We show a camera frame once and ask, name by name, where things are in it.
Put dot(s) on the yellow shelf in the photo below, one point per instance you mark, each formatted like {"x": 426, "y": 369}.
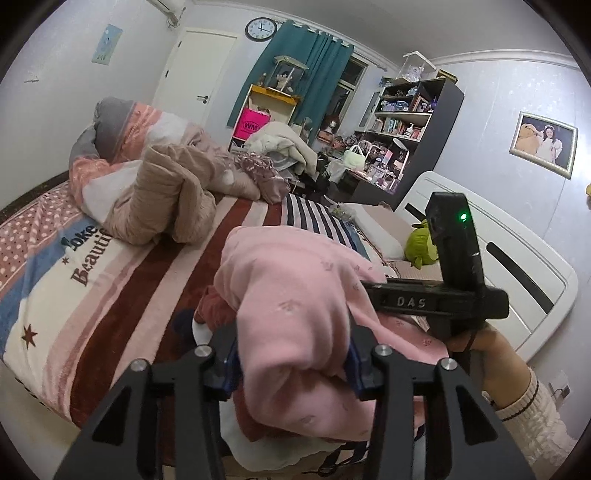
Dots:
{"x": 272, "y": 94}

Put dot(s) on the round wall clock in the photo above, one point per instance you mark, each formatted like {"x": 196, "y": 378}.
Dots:
{"x": 261, "y": 29}

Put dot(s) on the framed photo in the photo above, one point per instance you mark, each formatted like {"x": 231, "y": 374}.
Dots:
{"x": 544, "y": 144}

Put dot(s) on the clear acrylic box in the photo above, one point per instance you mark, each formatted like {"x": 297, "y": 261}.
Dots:
{"x": 415, "y": 69}

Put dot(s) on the grey flat pillow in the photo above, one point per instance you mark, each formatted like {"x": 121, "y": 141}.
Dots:
{"x": 376, "y": 230}

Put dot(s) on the teal curtain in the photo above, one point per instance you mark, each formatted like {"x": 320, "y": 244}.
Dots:
{"x": 300, "y": 60}

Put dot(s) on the clear plastic bag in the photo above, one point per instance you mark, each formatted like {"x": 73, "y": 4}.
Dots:
{"x": 342, "y": 212}

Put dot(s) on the wall socket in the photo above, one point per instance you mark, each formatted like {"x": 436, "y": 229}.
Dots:
{"x": 559, "y": 384}

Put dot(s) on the glass display case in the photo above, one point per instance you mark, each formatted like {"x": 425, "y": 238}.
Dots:
{"x": 286, "y": 76}

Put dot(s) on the pink shopping bag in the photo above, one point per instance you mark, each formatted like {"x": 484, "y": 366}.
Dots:
{"x": 251, "y": 124}

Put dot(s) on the person's right hand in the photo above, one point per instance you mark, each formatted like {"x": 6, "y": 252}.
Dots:
{"x": 501, "y": 364}

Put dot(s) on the white framed mirror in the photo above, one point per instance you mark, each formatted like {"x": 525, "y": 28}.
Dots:
{"x": 369, "y": 110}

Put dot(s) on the dark bookshelf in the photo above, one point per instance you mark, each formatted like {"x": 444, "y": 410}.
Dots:
{"x": 443, "y": 124}

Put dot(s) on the small wall poster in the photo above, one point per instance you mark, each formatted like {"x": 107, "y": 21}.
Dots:
{"x": 107, "y": 43}

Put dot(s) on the white bed headboard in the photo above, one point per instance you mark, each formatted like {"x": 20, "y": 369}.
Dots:
{"x": 521, "y": 249}

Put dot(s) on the pale green handbag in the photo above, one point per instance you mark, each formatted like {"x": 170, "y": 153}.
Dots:
{"x": 355, "y": 158}

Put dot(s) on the patterned pink grey quilt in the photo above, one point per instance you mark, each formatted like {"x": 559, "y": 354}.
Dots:
{"x": 138, "y": 124}

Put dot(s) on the pink satin cloth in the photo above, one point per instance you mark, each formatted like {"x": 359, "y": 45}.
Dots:
{"x": 263, "y": 177}

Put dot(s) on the pink dotted garment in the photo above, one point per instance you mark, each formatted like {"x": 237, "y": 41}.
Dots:
{"x": 286, "y": 300}

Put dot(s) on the cream coat pile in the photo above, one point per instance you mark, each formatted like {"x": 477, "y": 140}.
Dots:
{"x": 286, "y": 143}

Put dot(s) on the green plush toy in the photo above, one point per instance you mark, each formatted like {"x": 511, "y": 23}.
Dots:
{"x": 421, "y": 244}

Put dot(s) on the mannequin head with wig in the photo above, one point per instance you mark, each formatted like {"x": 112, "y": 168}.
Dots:
{"x": 331, "y": 124}

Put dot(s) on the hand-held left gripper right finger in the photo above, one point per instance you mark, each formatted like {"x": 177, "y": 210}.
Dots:
{"x": 358, "y": 374}

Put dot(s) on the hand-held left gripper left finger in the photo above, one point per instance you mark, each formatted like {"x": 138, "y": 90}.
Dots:
{"x": 221, "y": 374}

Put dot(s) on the red cloth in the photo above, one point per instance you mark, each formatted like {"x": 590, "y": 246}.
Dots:
{"x": 212, "y": 307}

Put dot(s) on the yellow and black box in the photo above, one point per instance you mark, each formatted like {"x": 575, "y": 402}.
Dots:
{"x": 447, "y": 76}

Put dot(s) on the striped plush blanket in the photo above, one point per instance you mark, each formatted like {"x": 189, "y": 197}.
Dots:
{"x": 138, "y": 286}

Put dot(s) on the red dotted bed sheet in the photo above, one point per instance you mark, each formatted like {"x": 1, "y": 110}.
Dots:
{"x": 37, "y": 235}

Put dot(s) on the white door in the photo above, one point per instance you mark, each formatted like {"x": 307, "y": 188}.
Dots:
{"x": 194, "y": 74}

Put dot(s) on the white air conditioner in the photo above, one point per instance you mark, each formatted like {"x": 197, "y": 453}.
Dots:
{"x": 168, "y": 3}

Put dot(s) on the beige ribbed pillow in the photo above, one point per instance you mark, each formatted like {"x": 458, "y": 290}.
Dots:
{"x": 415, "y": 272}

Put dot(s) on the window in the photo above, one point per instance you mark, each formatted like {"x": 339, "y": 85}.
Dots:
{"x": 344, "y": 99}

